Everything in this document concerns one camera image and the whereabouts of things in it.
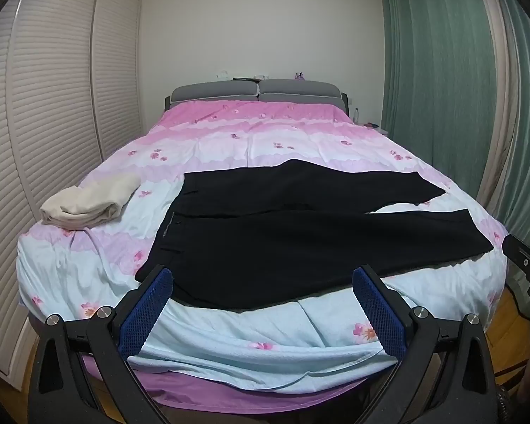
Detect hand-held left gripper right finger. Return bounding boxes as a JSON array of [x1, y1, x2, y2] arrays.
[[352, 265, 500, 424]]

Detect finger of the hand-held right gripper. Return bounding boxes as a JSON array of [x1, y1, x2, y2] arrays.
[[502, 234, 530, 275]]

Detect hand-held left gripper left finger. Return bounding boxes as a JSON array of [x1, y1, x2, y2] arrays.
[[29, 265, 175, 424]]

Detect black pants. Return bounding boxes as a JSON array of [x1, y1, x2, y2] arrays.
[[135, 159, 495, 312]]

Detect purple bed sheet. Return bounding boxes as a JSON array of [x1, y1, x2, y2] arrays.
[[82, 353, 383, 417]]

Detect folded beige garment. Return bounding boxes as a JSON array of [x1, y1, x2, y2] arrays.
[[40, 173, 142, 231]]

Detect white nightstand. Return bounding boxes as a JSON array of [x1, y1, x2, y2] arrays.
[[362, 121, 393, 137]]

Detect green curtain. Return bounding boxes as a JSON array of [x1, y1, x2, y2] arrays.
[[377, 0, 530, 235]]

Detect pink floral duvet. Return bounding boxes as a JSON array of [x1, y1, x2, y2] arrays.
[[17, 99, 511, 396]]

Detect grey headboard cushion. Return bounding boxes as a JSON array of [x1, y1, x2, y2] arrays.
[[171, 80, 260, 106], [258, 78, 340, 107]]

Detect white louvered wardrobe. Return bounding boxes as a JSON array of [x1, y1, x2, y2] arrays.
[[0, 0, 142, 378]]

